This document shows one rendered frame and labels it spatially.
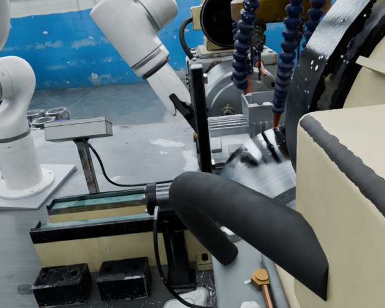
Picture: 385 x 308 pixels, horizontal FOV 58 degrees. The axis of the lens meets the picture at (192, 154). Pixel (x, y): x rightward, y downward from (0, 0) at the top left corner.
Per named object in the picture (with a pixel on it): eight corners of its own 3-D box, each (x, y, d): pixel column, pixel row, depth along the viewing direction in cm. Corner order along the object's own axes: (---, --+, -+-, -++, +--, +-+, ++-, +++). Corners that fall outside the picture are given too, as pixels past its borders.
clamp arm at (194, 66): (217, 197, 67) (205, 62, 56) (219, 205, 64) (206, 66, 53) (199, 198, 67) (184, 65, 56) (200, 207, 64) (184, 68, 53)
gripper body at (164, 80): (141, 69, 79) (171, 107, 83) (135, 79, 70) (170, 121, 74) (167, 49, 77) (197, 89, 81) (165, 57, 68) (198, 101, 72)
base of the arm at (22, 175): (-17, 198, 114) (-37, 148, 106) (16, 170, 131) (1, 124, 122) (37, 200, 111) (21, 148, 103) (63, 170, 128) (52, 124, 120)
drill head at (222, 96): (265, 116, 129) (263, 47, 119) (294, 157, 96) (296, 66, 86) (198, 123, 130) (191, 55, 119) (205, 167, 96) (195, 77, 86)
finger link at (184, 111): (162, 84, 73) (173, 93, 78) (178, 113, 70) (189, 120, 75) (167, 80, 73) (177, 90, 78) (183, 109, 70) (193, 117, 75)
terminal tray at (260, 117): (295, 118, 79) (296, 87, 76) (310, 135, 69) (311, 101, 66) (242, 124, 79) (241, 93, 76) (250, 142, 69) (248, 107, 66)
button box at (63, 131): (113, 136, 101) (112, 118, 101) (107, 134, 94) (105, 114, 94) (55, 142, 101) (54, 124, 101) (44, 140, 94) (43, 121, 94)
